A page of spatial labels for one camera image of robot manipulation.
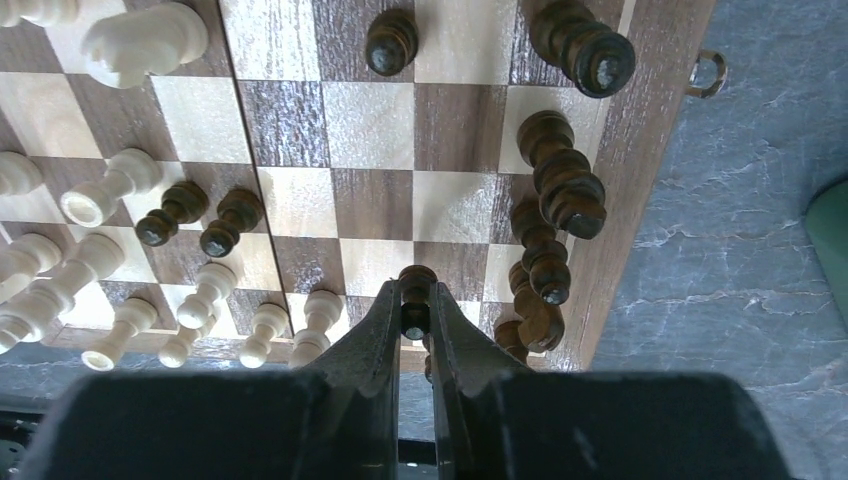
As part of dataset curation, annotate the dark bishop chess piece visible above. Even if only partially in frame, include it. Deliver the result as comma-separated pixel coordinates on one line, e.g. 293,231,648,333
516,110,607,240

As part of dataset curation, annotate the white knight chess piece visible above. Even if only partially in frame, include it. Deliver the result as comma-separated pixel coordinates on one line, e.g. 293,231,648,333
80,2,209,89

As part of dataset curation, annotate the wooden chess board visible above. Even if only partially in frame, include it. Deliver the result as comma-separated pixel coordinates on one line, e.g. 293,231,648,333
1,1,714,369

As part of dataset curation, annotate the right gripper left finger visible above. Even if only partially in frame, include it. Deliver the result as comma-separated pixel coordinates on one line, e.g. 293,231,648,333
307,280,401,479

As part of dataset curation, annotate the dark pawn chess piece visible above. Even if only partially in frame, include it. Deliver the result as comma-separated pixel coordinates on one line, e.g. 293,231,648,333
364,8,419,77

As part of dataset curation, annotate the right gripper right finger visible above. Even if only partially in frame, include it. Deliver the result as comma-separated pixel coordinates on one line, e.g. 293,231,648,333
429,282,529,479

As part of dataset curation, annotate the dark pawn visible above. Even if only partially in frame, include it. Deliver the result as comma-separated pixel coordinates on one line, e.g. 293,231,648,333
398,265,438,341

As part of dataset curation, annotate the white rook chess piece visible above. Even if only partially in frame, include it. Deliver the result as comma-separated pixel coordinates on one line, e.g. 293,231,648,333
59,148,163,228

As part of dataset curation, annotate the green plastic bin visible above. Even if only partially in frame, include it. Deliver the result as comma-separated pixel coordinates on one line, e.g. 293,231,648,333
804,176,847,325

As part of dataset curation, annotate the dark tall chess piece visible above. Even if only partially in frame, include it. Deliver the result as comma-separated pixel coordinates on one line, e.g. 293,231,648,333
529,1,636,99

